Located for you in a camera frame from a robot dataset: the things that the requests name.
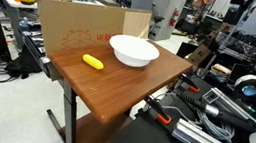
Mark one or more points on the yellow corn toy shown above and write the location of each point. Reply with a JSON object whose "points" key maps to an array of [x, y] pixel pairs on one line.
{"points": [[93, 62]]}

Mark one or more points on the white plastic bowl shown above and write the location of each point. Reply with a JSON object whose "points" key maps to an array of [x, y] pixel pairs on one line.
{"points": [[133, 50]]}

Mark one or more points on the light wooden panel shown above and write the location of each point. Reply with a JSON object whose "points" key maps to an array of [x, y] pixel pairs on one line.
{"points": [[136, 24]]}

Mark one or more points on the red fire extinguisher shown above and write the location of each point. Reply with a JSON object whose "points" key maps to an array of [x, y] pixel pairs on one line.
{"points": [[174, 17]]}

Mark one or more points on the brown cardboard sheet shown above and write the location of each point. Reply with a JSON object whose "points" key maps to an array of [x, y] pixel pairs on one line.
{"points": [[74, 23]]}

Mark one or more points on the brown cardboard box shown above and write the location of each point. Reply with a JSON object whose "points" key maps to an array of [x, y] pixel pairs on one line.
{"points": [[199, 54]]}

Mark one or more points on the wooden table support panel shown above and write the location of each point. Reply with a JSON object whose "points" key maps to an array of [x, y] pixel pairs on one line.
{"points": [[95, 137]]}

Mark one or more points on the black bag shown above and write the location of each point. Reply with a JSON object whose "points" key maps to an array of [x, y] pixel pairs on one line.
{"points": [[23, 63]]}

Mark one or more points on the grey metal table frame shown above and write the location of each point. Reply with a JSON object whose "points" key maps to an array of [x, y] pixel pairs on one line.
{"points": [[70, 114]]}

